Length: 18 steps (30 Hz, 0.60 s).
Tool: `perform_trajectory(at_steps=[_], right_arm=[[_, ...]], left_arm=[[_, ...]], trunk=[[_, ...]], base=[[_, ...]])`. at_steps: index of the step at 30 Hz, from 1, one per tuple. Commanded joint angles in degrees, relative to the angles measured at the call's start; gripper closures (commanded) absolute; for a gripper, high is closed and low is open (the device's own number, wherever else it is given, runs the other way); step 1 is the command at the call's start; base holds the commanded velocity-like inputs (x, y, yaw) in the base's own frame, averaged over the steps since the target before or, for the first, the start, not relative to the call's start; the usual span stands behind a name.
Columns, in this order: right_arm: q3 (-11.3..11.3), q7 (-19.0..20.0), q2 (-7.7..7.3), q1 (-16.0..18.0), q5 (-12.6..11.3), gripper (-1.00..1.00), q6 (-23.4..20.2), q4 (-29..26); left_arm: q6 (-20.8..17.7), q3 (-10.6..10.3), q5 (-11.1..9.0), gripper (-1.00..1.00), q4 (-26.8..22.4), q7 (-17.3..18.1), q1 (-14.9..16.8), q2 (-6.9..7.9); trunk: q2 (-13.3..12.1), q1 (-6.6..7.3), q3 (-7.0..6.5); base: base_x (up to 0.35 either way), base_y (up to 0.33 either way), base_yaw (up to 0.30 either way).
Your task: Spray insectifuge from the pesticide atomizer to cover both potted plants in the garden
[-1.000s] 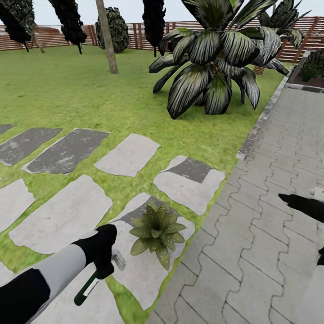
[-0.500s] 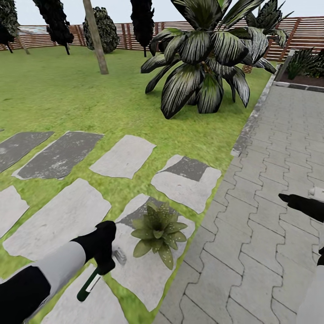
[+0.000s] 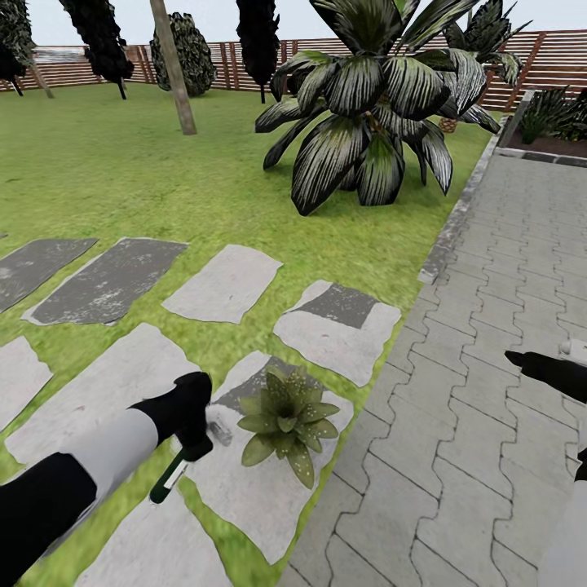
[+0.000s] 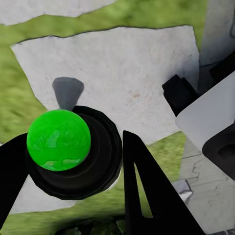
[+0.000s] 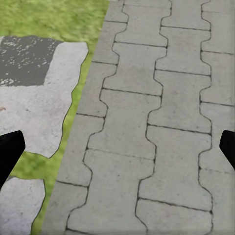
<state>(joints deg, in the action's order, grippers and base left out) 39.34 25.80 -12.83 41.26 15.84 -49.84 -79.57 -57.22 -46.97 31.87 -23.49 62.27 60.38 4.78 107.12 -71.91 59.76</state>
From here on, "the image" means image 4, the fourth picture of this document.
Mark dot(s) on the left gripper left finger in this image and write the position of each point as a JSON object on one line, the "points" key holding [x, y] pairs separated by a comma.
{"points": [[13, 173]]}

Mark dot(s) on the insectifuge atomizer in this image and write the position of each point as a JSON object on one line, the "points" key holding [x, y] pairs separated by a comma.
{"points": [[73, 152]]}

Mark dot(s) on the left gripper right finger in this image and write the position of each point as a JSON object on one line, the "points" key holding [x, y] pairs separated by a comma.
{"points": [[170, 215]]}

